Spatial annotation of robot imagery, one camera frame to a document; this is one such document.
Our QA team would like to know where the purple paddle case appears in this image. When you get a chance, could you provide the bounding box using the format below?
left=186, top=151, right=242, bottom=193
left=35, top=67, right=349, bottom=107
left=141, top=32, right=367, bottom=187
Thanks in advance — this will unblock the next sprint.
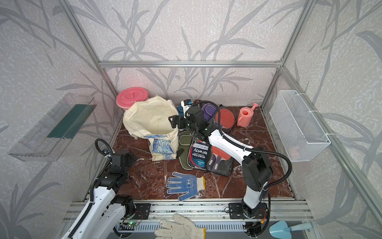
left=202, top=103, right=217, bottom=122

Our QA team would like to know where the olive green paddle case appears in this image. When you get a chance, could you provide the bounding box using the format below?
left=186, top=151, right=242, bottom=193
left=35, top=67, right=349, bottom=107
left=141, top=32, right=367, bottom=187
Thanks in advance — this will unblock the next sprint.
left=177, top=130, right=193, bottom=171

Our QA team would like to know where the cream canvas tote bag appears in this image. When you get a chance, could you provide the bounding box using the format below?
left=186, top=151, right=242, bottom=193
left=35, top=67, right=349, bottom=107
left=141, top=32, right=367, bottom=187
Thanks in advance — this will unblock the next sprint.
left=123, top=96, right=179, bottom=161

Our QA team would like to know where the Deerway ping pong set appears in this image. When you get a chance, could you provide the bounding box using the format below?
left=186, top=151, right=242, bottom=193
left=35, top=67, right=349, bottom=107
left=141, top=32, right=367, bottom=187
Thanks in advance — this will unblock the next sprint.
left=187, top=139, right=212, bottom=170

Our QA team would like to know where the blue paddle case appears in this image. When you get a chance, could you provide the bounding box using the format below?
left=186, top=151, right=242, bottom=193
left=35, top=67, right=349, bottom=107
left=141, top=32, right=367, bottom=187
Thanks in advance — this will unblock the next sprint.
left=177, top=104, right=184, bottom=116

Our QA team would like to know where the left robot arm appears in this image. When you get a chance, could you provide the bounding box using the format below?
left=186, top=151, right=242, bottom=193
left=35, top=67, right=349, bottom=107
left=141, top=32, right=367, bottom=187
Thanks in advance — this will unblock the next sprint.
left=62, top=138, right=137, bottom=239

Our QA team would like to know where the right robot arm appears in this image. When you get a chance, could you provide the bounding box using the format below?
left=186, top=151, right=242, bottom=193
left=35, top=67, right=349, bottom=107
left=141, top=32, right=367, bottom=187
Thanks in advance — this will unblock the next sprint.
left=168, top=101, right=292, bottom=219

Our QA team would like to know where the pink watering can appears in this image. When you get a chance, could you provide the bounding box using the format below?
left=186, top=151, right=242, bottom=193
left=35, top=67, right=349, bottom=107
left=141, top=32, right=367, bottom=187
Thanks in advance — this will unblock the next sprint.
left=237, top=103, right=259, bottom=127

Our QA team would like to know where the pink bucket with lid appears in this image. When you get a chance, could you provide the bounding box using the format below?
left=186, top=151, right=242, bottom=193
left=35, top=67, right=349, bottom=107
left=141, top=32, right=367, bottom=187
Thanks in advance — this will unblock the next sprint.
left=116, top=87, right=148, bottom=111

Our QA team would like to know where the blue dotted work glove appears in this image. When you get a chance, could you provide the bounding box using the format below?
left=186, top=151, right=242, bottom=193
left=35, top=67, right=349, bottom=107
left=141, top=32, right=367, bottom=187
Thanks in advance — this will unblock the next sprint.
left=166, top=172, right=206, bottom=201

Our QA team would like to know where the white knit work glove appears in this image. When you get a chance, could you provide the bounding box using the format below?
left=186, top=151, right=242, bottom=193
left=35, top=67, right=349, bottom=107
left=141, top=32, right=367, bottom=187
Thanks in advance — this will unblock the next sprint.
left=154, top=214, right=206, bottom=239

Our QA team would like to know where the light blue garden trowel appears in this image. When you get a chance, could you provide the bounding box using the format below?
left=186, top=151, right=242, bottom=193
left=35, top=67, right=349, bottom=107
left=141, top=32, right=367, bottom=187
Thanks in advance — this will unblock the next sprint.
left=269, top=221, right=312, bottom=239

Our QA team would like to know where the clear acrylic wall shelf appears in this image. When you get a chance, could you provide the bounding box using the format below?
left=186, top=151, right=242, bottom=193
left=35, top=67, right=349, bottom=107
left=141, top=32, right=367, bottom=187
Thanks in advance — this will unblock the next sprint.
left=8, top=93, right=96, bottom=162

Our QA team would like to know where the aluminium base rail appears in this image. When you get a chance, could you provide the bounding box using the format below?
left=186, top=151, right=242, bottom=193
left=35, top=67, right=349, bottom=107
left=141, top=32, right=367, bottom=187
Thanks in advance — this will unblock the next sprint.
left=61, top=199, right=314, bottom=223

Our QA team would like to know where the white wire mesh basket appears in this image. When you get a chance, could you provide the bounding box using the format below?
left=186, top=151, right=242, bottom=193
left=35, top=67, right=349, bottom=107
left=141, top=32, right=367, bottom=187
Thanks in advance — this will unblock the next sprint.
left=270, top=90, right=331, bottom=162

